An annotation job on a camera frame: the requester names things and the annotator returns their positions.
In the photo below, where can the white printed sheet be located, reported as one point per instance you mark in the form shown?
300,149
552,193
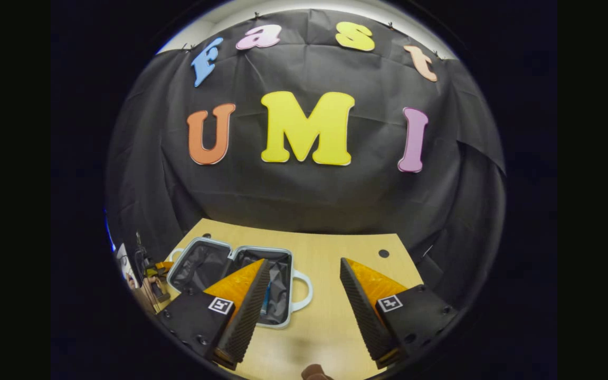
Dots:
126,266

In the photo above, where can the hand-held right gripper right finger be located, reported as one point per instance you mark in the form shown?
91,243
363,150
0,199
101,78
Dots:
367,319

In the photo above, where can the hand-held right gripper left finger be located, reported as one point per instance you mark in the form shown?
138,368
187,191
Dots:
240,327

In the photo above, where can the blue gradient cosmetic tube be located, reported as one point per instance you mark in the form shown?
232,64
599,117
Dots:
266,301

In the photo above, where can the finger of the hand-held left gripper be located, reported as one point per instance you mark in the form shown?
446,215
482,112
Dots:
162,266

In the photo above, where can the black backdrop cloth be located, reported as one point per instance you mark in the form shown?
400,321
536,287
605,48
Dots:
304,195

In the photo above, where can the light blue suitcase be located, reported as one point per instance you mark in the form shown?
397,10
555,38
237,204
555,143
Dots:
198,266

